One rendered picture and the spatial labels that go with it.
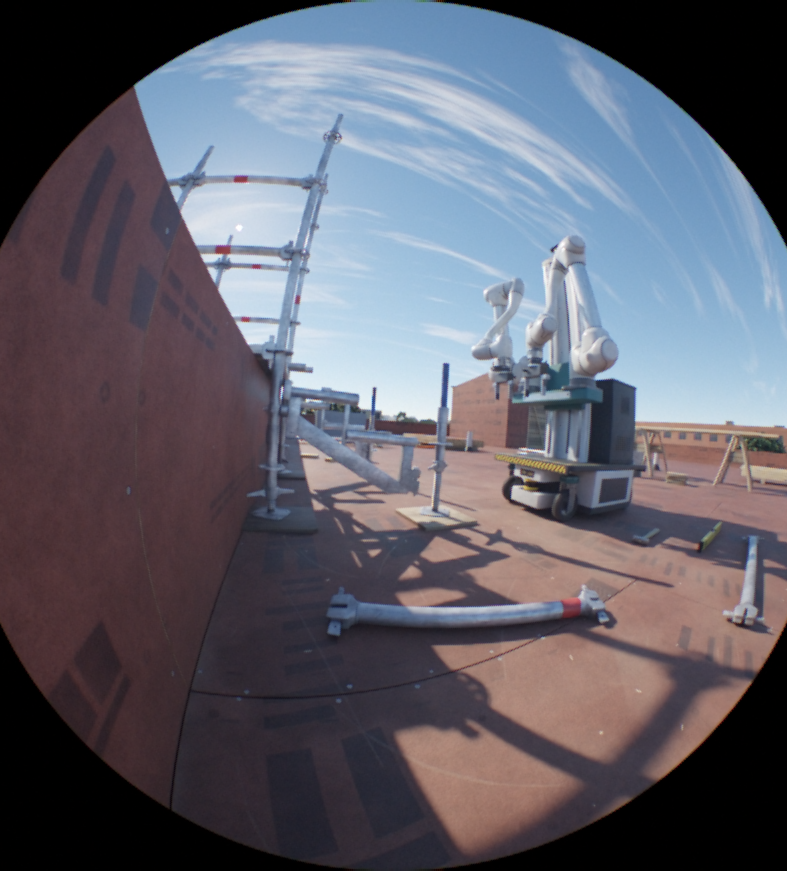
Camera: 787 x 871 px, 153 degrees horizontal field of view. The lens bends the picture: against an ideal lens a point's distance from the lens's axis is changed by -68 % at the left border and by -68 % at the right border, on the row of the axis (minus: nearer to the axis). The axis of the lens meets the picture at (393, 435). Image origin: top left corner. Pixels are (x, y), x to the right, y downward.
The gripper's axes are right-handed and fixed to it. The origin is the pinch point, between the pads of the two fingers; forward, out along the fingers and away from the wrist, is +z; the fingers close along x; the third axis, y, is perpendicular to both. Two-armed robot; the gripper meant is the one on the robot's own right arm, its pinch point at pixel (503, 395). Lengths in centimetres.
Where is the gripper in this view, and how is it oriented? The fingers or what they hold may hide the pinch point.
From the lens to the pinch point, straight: 181.1
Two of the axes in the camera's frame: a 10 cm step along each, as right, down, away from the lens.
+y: 9.6, 0.6, 2.7
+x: -2.7, -0.5, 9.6
